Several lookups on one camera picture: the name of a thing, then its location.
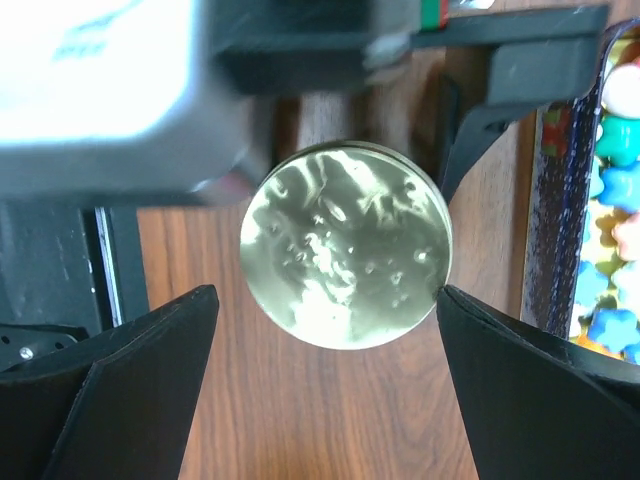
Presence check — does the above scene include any candy tin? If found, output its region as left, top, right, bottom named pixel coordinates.
left=520, top=18, right=639, bottom=365

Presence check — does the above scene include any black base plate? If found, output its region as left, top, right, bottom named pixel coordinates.
left=1, top=202, right=150, bottom=370

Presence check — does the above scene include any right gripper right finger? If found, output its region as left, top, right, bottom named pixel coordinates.
left=437, top=286, right=639, bottom=479

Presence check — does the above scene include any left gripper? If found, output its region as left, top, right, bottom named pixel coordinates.
left=209, top=1, right=609, bottom=203

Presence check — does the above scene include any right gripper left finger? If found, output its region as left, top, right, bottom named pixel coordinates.
left=1, top=285, right=219, bottom=479

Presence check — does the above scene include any gold jar lid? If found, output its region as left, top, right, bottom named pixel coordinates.
left=239, top=140, right=453, bottom=350

